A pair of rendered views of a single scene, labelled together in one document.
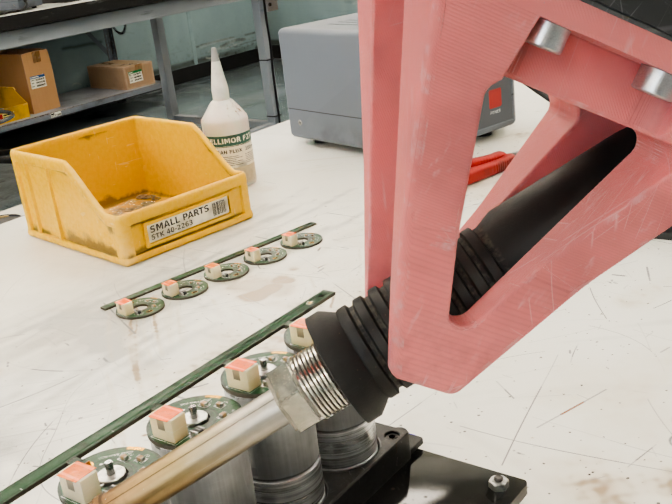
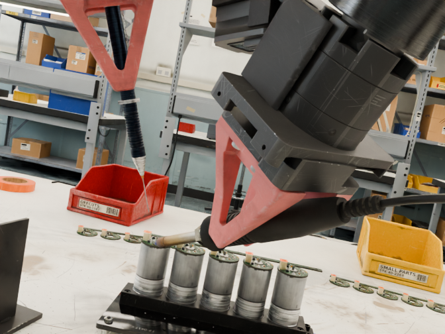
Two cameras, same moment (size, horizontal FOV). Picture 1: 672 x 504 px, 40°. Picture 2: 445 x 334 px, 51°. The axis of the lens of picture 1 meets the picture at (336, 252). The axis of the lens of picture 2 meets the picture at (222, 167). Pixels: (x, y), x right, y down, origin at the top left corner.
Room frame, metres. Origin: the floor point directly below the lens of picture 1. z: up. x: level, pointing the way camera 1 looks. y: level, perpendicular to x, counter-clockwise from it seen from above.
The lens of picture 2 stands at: (-0.02, -0.25, 0.93)
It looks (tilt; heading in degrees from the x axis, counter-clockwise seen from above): 7 degrees down; 55
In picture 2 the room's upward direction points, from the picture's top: 11 degrees clockwise
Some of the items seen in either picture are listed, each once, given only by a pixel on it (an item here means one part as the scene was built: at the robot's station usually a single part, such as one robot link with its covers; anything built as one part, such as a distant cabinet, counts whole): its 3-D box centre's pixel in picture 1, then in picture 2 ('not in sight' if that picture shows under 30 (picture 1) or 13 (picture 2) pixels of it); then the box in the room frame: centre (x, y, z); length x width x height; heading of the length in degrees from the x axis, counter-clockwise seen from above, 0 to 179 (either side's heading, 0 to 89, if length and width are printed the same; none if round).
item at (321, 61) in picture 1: (396, 79); not in sight; (0.74, -0.06, 0.80); 0.15 x 0.12 x 0.10; 38
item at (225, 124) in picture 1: (224, 117); not in sight; (0.66, 0.07, 0.80); 0.03 x 0.03 x 0.10
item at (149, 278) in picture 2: not in sight; (151, 270); (0.16, 0.08, 0.79); 0.02 x 0.02 x 0.05
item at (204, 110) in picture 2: not in sight; (287, 128); (1.75, 1.70, 0.90); 1.30 x 0.06 x 0.12; 139
